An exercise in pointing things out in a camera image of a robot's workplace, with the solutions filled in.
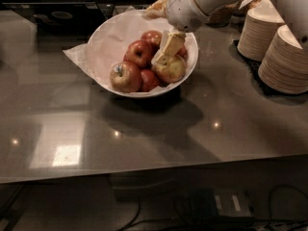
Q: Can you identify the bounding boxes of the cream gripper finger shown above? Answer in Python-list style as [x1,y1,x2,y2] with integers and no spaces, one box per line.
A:
[151,30,186,65]
[142,0,167,19]

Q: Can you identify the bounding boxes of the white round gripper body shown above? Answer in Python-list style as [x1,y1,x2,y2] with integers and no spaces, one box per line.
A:
[167,0,206,33]

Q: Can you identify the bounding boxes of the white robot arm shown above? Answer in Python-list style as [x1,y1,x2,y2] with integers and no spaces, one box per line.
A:
[143,0,308,64]

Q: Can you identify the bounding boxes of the red apple back right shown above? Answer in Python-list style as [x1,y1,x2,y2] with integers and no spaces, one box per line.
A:
[177,45,188,60]

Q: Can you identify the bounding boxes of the red apple back middle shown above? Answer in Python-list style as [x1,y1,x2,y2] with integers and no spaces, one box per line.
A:
[141,30,162,50]

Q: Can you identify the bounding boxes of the yellow green apple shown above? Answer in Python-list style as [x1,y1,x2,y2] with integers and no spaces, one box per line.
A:
[152,55,187,84]

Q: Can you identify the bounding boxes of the large red apple centre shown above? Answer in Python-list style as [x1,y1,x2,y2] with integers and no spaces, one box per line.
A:
[123,39,154,68]

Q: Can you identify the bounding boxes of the small red apple bottom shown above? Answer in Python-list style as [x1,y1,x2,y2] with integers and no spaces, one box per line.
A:
[140,69,160,92]

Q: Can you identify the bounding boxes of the red apple with sticker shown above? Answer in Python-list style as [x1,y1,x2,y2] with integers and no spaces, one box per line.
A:
[109,62,142,93]

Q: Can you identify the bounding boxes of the white ceramic bowl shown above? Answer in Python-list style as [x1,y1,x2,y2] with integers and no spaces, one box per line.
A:
[87,9,199,99]

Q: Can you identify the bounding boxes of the glass jar with cereal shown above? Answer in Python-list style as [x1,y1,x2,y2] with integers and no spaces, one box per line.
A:
[207,3,238,27]

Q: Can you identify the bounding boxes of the white paper liner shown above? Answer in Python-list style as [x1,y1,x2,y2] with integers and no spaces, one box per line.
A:
[63,6,193,96]

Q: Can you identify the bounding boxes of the left stack paper plates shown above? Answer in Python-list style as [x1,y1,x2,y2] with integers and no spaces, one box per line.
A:
[237,0,285,62]

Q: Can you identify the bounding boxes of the stack paper plates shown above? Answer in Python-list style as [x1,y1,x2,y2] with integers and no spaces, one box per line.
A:
[258,25,308,94]
[237,0,285,62]

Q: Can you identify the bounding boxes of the black mat under plates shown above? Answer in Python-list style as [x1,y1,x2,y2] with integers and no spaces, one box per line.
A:
[232,39,308,98]

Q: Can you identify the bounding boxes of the right stack paper plates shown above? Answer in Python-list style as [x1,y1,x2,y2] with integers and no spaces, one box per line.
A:
[258,25,308,94]

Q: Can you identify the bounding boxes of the black box under table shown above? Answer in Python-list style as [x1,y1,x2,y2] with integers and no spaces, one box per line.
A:
[189,188,254,220]

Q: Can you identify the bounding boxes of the black cable on floor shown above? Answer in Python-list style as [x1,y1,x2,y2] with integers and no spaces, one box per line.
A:
[268,184,308,224]

